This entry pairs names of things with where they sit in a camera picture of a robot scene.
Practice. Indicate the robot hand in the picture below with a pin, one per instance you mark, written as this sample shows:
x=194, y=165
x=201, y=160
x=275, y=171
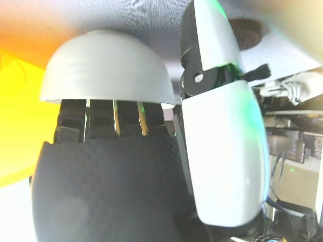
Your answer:
x=113, y=191

